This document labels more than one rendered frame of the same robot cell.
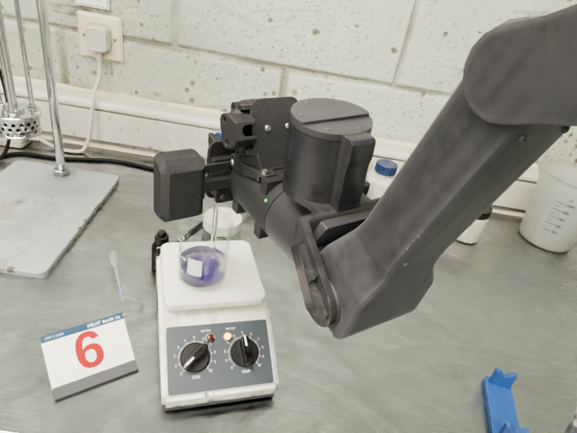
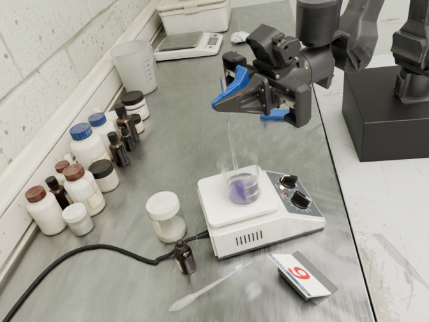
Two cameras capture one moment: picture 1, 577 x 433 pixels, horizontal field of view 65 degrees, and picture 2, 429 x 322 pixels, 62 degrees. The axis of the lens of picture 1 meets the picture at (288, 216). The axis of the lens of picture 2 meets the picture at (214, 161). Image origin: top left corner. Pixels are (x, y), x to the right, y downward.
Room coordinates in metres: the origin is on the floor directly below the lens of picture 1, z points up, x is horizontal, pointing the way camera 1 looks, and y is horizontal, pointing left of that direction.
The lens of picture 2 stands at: (0.34, 0.53, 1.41)
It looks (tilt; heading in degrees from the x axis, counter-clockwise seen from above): 37 degrees down; 286
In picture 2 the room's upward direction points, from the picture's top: 12 degrees counter-clockwise
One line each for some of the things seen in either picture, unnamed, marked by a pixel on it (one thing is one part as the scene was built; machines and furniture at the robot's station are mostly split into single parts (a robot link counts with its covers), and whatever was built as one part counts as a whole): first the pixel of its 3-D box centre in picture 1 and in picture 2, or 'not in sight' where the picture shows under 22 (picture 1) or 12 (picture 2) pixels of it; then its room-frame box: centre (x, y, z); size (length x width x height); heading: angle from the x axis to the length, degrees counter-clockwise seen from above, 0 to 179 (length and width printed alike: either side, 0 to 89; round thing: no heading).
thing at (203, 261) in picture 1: (203, 249); (239, 178); (0.43, 0.09, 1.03); 0.07 x 0.06 x 0.08; 36
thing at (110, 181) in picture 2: not in sight; (104, 175); (0.77, -0.04, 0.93); 0.05 x 0.05 x 0.06
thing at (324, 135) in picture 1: (337, 208); (331, 33); (0.28, -0.03, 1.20); 0.11 x 0.08 x 0.12; 35
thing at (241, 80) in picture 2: not in sight; (226, 93); (0.44, 0.06, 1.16); 0.07 x 0.04 x 0.06; 39
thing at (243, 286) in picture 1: (210, 271); (236, 193); (0.44, 0.08, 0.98); 0.12 x 0.12 x 0.01; 21
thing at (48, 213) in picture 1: (28, 209); not in sight; (0.60, 0.43, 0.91); 0.30 x 0.20 x 0.01; 3
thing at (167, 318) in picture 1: (211, 311); (253, 207); (0.42, 0.07, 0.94); 0.22 x 0.13 x 0.08; 21
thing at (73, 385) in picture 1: (90, 353); (302, 271); (0.34, 0.19, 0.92); 0.09 x 0.06 x 0.04; 129
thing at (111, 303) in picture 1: (122, 306); (244, 274); (0.43, 0.19, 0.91); 0.06 x 0.06 x 0.02
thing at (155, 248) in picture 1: (161, 249); (183, 254); (0.53, 0.18, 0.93); 0.03 x 0.03 x 0.07
